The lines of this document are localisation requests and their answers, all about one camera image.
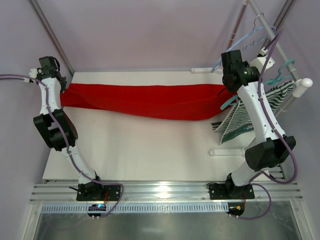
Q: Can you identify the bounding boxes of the red trousers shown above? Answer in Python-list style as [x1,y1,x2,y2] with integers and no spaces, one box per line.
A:
[60,83,233,121]

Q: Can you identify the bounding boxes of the green white striped garment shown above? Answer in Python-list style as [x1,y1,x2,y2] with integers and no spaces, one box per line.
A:
[211,80,296,145]

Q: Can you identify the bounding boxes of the aluminium mounting rail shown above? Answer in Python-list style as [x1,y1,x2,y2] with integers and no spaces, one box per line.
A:
[29,180,303,203]

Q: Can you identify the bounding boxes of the teal hanger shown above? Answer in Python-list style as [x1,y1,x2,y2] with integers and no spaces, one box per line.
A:
[219,57,296,111]

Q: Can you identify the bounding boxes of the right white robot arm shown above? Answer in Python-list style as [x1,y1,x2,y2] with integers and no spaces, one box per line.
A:
[221,50,296,199]

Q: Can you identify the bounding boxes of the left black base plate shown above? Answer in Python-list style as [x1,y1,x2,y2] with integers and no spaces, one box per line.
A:
[76,184,121,202]

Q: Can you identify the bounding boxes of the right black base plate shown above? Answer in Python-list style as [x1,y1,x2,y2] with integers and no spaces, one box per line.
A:
[206,182,255,200]

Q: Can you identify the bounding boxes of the white clothes rack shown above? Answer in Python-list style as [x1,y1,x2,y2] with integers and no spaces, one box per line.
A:
[191,0,314,157]

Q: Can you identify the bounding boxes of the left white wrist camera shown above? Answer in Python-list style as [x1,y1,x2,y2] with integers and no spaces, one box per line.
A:
[23,68,42,84]

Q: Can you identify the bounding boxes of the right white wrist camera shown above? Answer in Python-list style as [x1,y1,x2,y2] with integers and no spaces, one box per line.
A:
[249,48,276,73]

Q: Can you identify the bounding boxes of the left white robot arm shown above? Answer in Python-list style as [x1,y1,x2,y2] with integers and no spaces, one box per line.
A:
[29,56,106,201]

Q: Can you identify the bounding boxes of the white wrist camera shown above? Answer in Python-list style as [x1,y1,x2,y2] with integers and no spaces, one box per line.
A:
[249,48,276,73]
[23,68,42,84]

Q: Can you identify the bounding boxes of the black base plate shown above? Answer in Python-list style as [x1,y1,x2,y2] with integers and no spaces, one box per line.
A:
[76,184,121,202]
[206,182,255,200]

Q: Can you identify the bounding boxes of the slotted cable duct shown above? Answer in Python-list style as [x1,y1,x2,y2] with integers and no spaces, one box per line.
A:
[40,202,229,214]

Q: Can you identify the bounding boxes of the light blue hanger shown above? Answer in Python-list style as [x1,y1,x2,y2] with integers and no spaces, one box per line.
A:
[209,25,269,74]

